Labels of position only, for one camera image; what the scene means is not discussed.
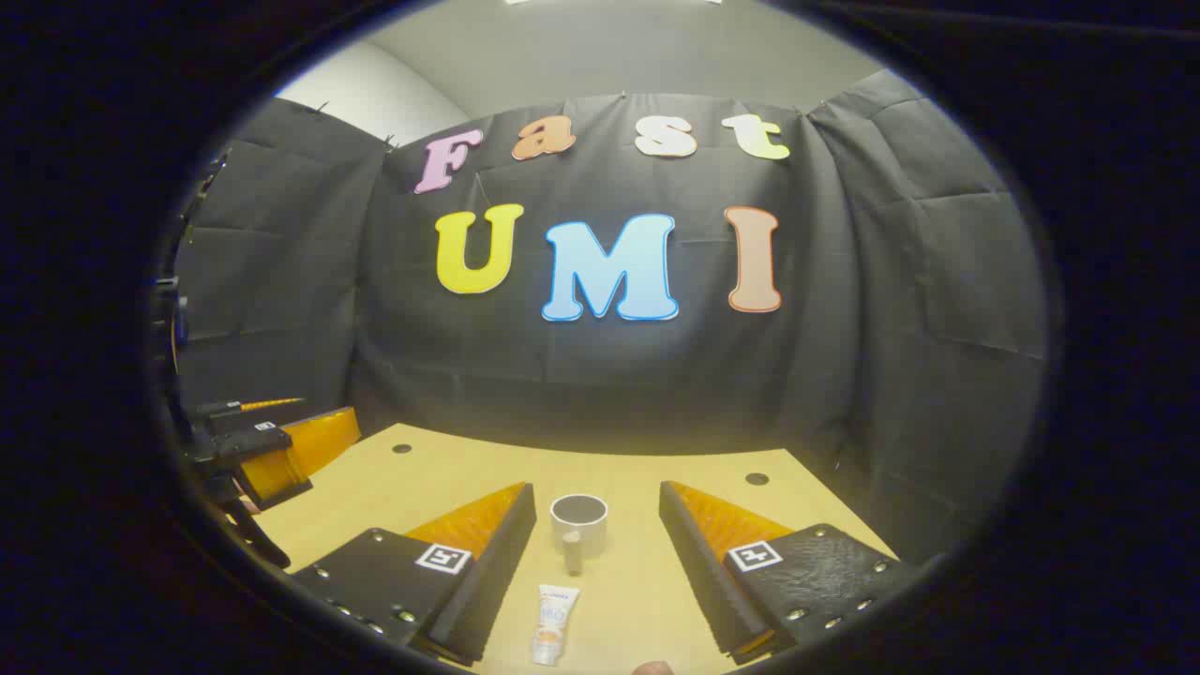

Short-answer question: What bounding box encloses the black backdrop cloth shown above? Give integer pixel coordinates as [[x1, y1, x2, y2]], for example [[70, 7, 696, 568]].
[[173, 92, 1049, 563]]

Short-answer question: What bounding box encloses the wooden desktop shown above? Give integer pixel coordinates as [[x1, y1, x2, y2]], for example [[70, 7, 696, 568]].
[[248, 422, 901, 675]]

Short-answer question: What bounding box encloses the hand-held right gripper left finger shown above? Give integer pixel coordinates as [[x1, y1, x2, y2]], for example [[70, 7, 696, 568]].
[[291, 481, 537, 667]]

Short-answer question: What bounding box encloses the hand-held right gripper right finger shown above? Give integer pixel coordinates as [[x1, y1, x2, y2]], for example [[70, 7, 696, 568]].
[[659, 480, 924, 667]]

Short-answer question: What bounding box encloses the white toothpaste tube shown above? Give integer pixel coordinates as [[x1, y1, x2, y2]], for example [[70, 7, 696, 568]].
[[531, 584, 580, 667]]

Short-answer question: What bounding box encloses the white cup with wooden handle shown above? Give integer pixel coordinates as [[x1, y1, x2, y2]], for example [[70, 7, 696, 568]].
[[550, 494, 608, 577]]

